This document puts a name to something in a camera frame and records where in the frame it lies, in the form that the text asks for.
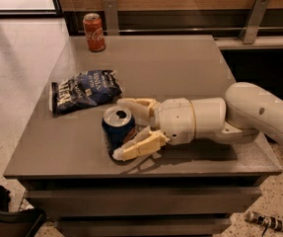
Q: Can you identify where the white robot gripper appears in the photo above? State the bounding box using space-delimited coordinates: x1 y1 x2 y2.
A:
112 98 195 161

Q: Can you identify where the blue Pepsi can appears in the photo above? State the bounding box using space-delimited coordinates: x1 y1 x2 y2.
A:
102 106 136 156

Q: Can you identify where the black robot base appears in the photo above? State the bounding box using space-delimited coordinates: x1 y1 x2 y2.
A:
0 186 46 237

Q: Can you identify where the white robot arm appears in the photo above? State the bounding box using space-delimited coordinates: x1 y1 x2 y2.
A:
112 82 283 161

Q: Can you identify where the red Coca-Cola can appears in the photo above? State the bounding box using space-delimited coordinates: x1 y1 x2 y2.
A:
83 13 106 52

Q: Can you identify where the dark blue chip bag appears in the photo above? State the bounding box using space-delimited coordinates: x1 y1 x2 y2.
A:
50 70 122 117

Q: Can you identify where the grey table with drawers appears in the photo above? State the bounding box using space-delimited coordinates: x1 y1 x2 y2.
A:
5 36 281 237

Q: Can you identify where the black and white striped object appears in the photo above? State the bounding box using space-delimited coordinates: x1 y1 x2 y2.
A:
245 211 283 233

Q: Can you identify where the left metal bracket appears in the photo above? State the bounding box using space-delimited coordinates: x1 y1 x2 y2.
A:
103 0 119 36

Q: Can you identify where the metal bracket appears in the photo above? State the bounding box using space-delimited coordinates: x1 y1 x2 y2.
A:
103 0 119 36
239 0 270 44

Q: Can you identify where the right metal bracket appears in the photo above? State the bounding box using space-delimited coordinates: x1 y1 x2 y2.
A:
239 0 270 44

